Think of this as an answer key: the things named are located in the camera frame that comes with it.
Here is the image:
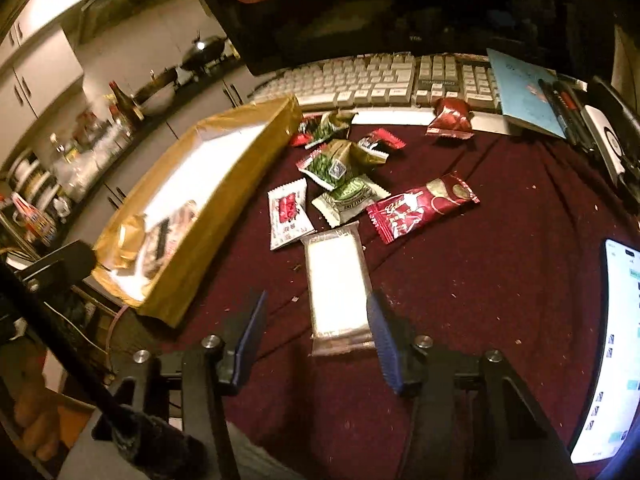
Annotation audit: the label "dark red table cloth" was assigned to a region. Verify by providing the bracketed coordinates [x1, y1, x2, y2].
[160, 127, 639, 479]

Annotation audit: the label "black pens bundle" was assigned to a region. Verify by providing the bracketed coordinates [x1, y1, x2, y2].
[538, 79, 596, 155]

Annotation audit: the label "white green lime snack packet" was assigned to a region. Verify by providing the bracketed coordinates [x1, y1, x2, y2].
[311, 176, 390, 228]

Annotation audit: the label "white kitchen cabinets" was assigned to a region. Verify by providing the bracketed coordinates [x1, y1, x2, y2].
[1, 0, 259, 243]

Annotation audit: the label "long red snack packet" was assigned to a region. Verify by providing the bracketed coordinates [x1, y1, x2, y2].
[367, 172, 480, 244]

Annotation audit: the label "white computer keyboard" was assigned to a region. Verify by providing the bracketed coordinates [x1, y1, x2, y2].
[252, 53, 501, 113]

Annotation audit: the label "clear white snack packet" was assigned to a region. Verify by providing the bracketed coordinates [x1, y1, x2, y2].
[303, 221, 374, 356]

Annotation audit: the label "crumpled red snack packet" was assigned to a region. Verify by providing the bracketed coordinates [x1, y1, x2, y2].
[425, 98, 474, 140]

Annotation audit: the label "metal bowl on counter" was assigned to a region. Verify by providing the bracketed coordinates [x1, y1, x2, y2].
[134, 84, 176, 117]

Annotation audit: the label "green gold snack packet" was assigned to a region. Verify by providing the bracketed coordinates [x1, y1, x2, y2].
[296, 140, 388, 191]

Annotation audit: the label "dark glass bottle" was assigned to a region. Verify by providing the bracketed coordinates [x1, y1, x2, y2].
[108, 81, 144, 129]

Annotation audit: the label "small red black candy packet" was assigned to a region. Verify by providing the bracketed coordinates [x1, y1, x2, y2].
[357, 128, 406, 155]

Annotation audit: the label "black monitor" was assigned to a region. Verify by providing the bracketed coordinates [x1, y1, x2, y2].
[203, 0, 615, 79]

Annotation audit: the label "smartphone with lit screen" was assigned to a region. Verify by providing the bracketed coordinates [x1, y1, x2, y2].
[570, 238, 639, 465]

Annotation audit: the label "black wok on stove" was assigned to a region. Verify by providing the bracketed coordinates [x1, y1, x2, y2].
[180, 36, 227, 72]

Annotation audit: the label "white black device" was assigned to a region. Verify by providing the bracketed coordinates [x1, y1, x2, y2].
[582, 76, 639, 207]

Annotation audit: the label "yellow cardboard box tray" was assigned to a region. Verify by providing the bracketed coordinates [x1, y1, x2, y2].
[91, 94, 303, 328]

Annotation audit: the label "brown paper packet in box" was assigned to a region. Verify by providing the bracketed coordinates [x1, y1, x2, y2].
[103, 214, 145, 270]

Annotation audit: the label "light blue notebook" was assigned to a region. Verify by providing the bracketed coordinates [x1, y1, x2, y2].
[487, 49, 565, 140]

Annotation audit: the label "white red snack sachet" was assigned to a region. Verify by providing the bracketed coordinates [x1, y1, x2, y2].
[268, 179, 314, 250]

